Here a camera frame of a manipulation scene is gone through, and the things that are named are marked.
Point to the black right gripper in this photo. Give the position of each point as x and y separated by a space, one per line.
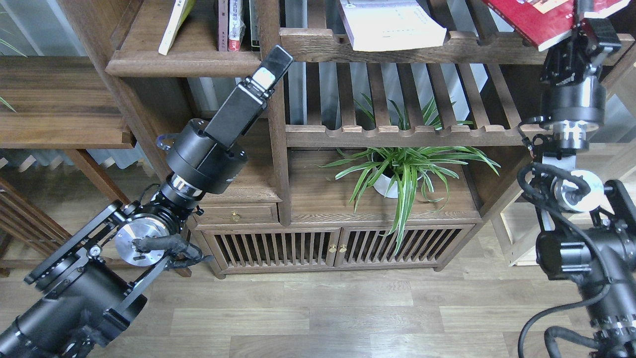
572 71

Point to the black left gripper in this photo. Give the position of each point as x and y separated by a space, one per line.
205 155

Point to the red cover book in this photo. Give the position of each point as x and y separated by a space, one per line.
544 23

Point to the yellow green cover book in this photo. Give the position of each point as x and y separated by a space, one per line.
180 11

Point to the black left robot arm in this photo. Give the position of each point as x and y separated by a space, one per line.
92 287

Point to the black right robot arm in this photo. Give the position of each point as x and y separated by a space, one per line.
587 226

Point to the red white upright book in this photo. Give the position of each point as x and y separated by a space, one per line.
236 25

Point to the dark upright book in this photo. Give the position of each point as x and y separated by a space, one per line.
253 27

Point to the pink spine upright book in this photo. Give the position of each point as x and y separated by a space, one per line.
223 25

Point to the white lilac cover book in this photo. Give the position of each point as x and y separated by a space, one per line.
389 25

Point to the dark wooden bookshelf cabinet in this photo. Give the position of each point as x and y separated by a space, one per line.
291 207

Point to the white plant pot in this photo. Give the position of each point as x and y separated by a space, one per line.
397 176

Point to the green spider plant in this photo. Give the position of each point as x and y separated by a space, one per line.
432 159

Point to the dark wooden side table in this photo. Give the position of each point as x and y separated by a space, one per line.
61 103

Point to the slatted wooden rack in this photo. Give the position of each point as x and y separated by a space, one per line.
21 220

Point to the light wooden shelf frame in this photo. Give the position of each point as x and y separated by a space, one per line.
611 154

